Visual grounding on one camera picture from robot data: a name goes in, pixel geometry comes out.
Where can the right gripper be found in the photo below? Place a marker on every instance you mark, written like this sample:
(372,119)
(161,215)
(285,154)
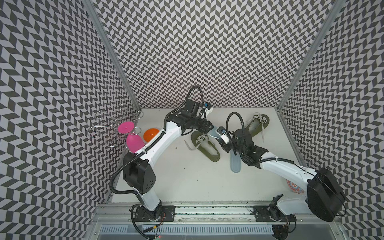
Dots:
(225,147)

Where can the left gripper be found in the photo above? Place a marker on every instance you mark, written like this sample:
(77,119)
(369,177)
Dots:
(205,125)

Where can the green shoe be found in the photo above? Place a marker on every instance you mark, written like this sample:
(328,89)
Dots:
(202,143)
(258,124)

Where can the blue insole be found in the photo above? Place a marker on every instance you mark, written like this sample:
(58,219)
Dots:
(214,134)
(235,162)

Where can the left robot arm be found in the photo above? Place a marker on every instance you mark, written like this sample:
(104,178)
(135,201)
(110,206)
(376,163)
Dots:
(139,167)

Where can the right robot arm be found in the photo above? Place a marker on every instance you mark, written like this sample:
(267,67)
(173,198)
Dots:
(323,197)

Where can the orange plastic cup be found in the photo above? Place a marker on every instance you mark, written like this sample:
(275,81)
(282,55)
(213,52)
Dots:
(150,134)

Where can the pink plastic wine glass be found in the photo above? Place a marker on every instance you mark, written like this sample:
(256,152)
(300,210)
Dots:
(133,141)

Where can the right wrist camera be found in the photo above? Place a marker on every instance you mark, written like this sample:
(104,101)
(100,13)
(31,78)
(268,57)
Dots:
(223,134)

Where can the wire glass rack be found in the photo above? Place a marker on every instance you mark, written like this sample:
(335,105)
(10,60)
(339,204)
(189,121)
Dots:
(110,123)

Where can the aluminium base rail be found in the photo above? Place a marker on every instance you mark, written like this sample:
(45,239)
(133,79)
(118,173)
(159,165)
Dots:
(190,213)

